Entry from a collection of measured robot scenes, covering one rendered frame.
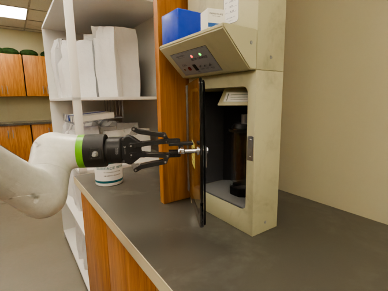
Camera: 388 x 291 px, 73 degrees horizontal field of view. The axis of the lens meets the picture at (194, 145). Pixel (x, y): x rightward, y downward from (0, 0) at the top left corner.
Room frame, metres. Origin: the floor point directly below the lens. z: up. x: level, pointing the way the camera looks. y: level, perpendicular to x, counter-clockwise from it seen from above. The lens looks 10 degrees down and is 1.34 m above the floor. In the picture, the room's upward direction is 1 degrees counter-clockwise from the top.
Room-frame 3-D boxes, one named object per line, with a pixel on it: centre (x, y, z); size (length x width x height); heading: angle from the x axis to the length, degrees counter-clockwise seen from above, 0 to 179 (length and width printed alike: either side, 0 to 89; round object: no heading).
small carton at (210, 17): (0.76, -0.06, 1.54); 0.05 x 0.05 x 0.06; 20
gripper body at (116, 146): (0.73, 0.19, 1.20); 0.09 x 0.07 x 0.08; 98
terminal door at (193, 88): (0.80, 0.00, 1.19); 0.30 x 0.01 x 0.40; 7
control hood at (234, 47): (0.80, -0.03, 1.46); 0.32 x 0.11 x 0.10; 35
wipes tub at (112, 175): (1.24, 0.42, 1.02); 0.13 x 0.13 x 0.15
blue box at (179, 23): (0.89, 0.03, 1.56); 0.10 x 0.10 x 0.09; 35
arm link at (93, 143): (0.71, 0.27, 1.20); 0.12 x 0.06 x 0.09; 8
